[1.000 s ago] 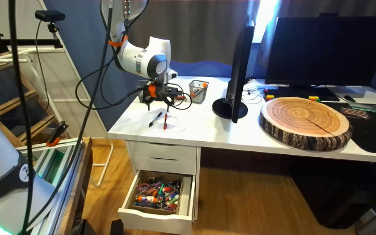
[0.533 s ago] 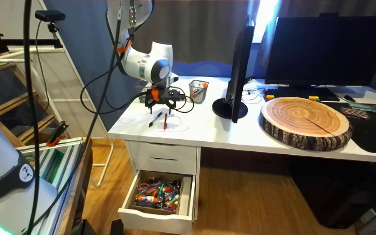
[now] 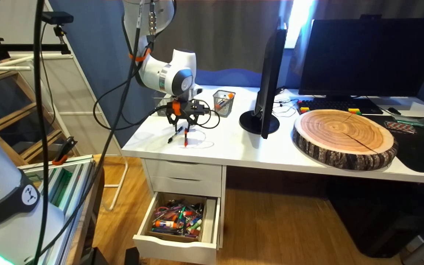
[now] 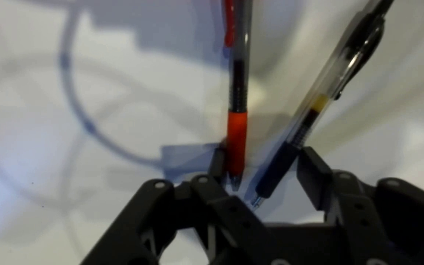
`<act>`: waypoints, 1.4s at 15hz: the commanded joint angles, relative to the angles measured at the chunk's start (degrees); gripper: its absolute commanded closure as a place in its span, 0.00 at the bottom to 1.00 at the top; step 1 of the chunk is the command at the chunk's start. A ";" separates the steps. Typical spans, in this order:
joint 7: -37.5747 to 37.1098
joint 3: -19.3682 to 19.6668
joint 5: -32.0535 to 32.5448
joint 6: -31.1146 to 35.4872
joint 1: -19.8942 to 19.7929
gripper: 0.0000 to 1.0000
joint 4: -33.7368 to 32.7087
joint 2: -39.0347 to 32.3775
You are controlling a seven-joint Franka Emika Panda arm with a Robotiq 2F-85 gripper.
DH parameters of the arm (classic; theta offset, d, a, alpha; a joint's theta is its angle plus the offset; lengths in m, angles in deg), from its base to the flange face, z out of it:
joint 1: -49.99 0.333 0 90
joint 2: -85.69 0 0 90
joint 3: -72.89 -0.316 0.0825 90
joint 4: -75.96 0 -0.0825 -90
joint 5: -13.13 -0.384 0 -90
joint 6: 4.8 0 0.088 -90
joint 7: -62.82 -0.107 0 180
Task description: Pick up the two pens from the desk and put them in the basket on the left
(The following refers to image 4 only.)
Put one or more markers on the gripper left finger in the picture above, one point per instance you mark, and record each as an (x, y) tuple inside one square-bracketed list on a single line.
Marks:
[(212, 206)]

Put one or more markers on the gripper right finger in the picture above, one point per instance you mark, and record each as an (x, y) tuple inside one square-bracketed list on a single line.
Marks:
[(359, 206)]

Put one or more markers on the red grip pen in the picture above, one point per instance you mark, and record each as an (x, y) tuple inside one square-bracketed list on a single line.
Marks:
[(237, 140)]

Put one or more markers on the black grip pen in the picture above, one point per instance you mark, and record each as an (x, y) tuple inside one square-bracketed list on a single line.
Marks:
[(307, 125)]

